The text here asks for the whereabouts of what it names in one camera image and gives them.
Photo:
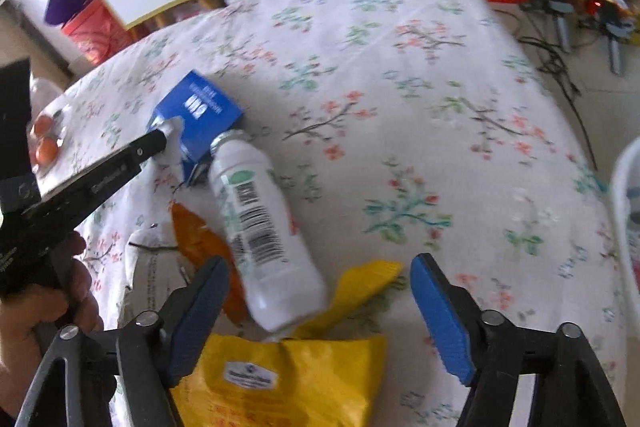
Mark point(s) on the white plastic bin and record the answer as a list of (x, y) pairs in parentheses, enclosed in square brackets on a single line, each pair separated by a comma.
[(625, 207)]

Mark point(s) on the person's left hand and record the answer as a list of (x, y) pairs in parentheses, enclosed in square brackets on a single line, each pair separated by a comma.
[(30, 327)]

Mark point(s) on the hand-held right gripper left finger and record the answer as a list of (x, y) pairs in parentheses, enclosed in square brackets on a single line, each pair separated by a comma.
[(200, 312)]

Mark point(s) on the yellow snack bag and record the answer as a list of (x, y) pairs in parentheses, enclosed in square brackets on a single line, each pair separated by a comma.
[(300, 382)]

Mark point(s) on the white printed paper sheet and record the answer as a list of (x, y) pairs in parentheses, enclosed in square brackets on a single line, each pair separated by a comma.
[(150, 272)]

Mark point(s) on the blue cardboard box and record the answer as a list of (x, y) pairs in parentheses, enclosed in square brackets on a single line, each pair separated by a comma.
[(200, 102)]

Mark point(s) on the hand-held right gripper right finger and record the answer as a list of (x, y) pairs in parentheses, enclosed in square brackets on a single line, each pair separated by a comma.
[(445, 322)]

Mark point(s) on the orange tangerine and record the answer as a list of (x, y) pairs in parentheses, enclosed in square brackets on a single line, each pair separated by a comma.
[(47, 150), (42, 124)]

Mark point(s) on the orange snack wrapper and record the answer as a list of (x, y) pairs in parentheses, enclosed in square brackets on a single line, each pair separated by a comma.
[(200, 239)]

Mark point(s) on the floral tablecloth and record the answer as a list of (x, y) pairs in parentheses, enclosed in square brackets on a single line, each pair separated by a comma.
[(400, 107)]

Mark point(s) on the white plastic bottle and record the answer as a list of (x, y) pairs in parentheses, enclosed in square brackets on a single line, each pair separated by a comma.
[(260, 227)]

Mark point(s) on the red gift bag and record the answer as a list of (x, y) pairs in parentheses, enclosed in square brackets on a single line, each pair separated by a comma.
[(95, 32)]

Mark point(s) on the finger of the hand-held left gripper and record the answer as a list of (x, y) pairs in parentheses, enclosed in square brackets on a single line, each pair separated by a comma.
[(107, 177)]

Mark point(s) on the black handheld device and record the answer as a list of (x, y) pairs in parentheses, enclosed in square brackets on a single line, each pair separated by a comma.
[(557, 14), (615, 42)]

